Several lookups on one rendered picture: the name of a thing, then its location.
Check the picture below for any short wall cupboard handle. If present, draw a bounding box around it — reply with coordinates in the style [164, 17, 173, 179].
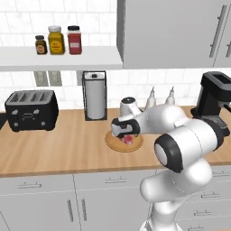
[225, 41, 231, 59]

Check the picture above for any long wall cupboard handle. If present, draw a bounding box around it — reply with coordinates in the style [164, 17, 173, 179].
[208, 4, 228, 59]

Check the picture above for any white wall shelf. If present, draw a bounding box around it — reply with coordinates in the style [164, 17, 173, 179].
[0, 45, 124, 72]

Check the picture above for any black paper towel holder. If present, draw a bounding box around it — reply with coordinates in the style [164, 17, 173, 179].
[81, 70, 108, 122]

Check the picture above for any round tan plate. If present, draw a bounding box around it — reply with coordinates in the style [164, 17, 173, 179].
[104, 130, 144, 153]

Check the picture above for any grey drawer handle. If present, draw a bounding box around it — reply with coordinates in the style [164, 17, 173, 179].
[105, 176, 127, 184]
[17, 180, 42, 189]
[211, 170, 231, 178]
[193, 208, 212, 217]
[200, 190, 221, 199]

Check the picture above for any red meat piece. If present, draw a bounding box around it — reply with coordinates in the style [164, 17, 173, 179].
[120, 134, 135, 146]

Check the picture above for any grey cupboard door handle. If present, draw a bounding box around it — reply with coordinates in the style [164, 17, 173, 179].
[79, 198, 88, 222]
[66, 199, 75, 223]

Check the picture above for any yellow spice jar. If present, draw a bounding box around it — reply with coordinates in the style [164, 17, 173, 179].
[47, 25, 66, 56]

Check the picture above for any red spice jar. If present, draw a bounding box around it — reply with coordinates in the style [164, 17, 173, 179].
[67, 25, 83, 56]

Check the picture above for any grey base cupboard door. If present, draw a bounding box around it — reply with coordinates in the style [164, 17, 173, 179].
[75, 187, 152, 231]
[0, 191, 81, 231]

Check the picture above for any white paper towel roll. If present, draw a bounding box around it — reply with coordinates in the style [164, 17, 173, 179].
[85, 73, 106, 120]

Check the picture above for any narrow grey wall cupboard door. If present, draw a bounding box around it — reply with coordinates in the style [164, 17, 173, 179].
[212, 0, 231, 69]

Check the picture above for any grey drawer front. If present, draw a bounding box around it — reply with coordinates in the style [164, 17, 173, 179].
[73, 170, 159, 193]
[0, 174, 76, 197]

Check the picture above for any black toaster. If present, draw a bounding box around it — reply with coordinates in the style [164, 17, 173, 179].
[4, 89, 60, 133]

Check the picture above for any small brown spice jar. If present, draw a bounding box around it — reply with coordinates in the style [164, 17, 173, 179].
[34, 34, 49, 56]

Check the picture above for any grey wall outlet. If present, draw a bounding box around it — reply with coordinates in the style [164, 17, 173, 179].
[32, 70, 50, 88]
[47, 70, 63, 88]
[76, 70, 85, 87]

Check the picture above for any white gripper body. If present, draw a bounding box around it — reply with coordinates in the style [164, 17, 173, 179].
[110, 117, 142, 139]

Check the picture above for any white pointed bottle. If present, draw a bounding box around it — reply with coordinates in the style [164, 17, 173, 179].
[145, 86, 158, 110]
[164, 86, 177, 106]

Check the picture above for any wide grey wall cupboard door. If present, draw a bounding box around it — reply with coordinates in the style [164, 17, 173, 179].
[124, 0, 225, 70]

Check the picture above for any black coffee machine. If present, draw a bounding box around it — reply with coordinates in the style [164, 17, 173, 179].
[189, 71, 231, 138]

